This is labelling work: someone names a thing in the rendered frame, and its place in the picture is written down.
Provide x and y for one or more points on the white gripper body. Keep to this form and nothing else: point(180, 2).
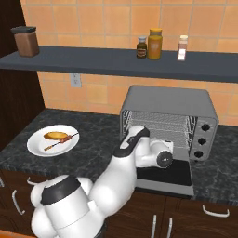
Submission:
point(163, 144)

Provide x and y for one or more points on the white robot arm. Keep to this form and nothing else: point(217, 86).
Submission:
point(108, 186)

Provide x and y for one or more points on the toaster oven door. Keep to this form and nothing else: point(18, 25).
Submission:
point(173, 176)

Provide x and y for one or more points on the black toaster oven knob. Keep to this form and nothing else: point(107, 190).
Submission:
point(205, 127)
point(198, 154)
point(202, 141)

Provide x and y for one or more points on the grey toaster oven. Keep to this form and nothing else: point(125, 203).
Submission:
point(173, 99)

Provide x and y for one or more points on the dark wood cabinet door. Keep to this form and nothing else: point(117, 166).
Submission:
point(192, 224)
point(7, 214)
point(136, 217)

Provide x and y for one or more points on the kebab skewer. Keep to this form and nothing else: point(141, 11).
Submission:
point(64, 140)

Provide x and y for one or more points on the baguette bread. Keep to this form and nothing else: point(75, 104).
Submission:
point(55, 135)

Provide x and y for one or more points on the white and pink shaker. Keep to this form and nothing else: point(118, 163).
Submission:
point(182, 49)

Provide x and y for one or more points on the small dark brown bottle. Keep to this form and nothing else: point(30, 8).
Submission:
point(141, 49)

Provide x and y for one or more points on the yellow jar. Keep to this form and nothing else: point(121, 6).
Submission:
point(154, 46)

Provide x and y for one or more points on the white plate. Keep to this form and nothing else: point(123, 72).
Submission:
point(37, 145)

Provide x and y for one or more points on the tall dark wood cabinet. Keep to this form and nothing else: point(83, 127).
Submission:
point(15, 102)

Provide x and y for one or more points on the brown canister with black lid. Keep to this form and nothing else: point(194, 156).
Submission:
point(26, 43)

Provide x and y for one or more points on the dark grey wall shelf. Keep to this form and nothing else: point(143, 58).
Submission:
point(102, 63)

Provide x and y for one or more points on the white wall outlet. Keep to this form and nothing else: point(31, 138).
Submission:
point(75, 80)

